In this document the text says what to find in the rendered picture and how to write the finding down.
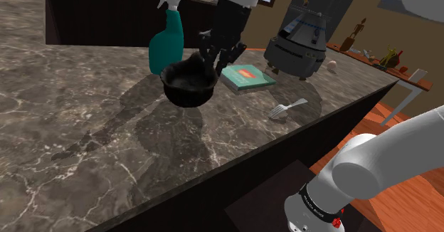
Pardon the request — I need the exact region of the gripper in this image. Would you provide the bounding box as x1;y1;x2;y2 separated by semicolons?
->
199;0;253;78

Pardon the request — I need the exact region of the teal book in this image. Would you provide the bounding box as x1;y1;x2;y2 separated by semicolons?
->
219;64;278;92

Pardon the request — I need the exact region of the black bowl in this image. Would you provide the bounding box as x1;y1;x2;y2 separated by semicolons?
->
159;52;220;109

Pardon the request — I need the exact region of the teal spray bottle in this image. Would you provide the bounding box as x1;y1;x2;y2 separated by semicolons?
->
148;0;185;75

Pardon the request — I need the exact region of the grey cone-shaped appliance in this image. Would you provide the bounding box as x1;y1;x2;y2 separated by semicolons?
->
263;11;328;82

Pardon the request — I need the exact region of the silver fork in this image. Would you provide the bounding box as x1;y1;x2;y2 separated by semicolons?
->
268;97;310;120

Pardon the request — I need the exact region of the dark kitchen counter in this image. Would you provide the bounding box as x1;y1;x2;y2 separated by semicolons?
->
45;0;216;49

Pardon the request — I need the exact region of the dark refrigerator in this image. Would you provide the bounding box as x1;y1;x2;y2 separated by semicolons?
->
280;0;359;46

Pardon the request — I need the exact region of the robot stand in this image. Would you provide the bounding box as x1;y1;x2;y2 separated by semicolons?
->
224;159;383;232

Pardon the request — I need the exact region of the wooden shelf with figures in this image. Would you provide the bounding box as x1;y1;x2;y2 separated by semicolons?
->
326;17;434;127

